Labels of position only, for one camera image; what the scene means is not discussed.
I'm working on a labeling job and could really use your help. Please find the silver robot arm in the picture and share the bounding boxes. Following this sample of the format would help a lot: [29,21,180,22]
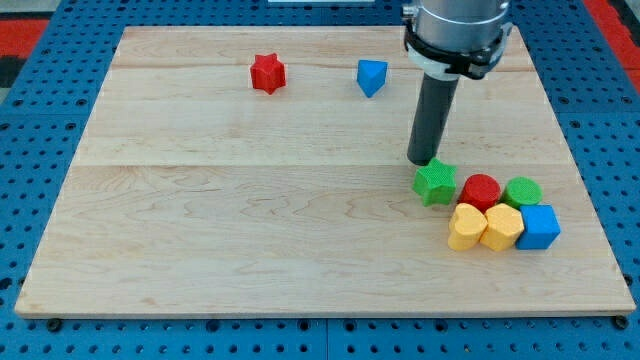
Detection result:
[401,0,512,81]

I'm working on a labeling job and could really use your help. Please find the blue triangle block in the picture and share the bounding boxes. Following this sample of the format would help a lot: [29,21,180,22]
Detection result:
[356,59,388,98]

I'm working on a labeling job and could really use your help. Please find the light wooden board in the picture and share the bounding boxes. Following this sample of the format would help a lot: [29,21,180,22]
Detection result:
[15,27,636,319]

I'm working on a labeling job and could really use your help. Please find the green star block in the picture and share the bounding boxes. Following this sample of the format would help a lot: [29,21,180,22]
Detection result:
[413,158,457,207]

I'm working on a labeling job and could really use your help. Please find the red star block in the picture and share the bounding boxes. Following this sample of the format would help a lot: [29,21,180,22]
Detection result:
[250,53,286,95]

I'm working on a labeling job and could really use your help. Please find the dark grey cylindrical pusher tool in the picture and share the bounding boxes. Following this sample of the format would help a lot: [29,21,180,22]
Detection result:
[407,75,458,166]

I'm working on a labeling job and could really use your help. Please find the yellow heart block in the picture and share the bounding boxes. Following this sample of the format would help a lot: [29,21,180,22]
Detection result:
[447,203,488,251]

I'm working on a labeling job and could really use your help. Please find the red cylinder block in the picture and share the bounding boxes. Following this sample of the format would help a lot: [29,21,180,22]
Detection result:
[457,174,502,213]

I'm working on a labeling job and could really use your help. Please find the yellow hexagon block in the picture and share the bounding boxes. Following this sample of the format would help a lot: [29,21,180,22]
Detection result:
[480,204,524,251]

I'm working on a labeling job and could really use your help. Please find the green cylinder block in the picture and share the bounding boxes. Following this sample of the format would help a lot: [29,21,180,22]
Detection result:
[500,177,543,210]

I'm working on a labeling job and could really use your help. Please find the blue cube block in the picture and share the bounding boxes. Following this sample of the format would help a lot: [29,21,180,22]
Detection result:
[516,205,561,250]

